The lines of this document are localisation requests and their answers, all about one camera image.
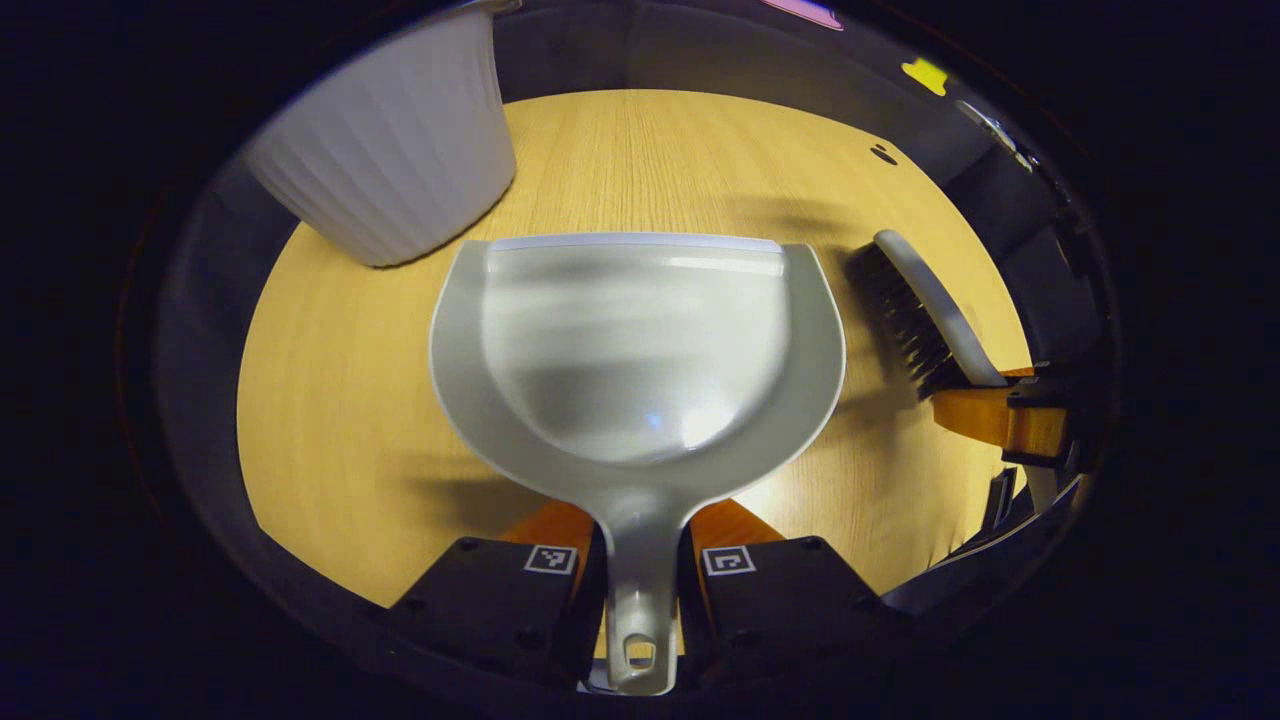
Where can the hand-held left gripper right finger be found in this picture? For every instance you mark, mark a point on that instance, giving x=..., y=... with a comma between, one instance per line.
x=780, y=600

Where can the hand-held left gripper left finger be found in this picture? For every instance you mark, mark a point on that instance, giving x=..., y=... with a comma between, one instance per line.
x=500, y=600

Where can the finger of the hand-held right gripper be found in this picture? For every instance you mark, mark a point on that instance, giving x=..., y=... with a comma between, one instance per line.
x=1055, y=375
x=1035, y=398

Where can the small grey broom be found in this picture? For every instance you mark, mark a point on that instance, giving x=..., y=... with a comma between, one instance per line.
x=940, y=300

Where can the grey plastic dustpan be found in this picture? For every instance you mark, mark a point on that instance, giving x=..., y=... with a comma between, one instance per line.
x=630, y=350

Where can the grey ribbed garbage bin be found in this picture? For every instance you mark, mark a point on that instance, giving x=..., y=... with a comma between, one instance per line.
x=390, y=140

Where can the metal stand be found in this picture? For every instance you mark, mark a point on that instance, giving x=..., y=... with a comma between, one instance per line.
x=1005, y=135

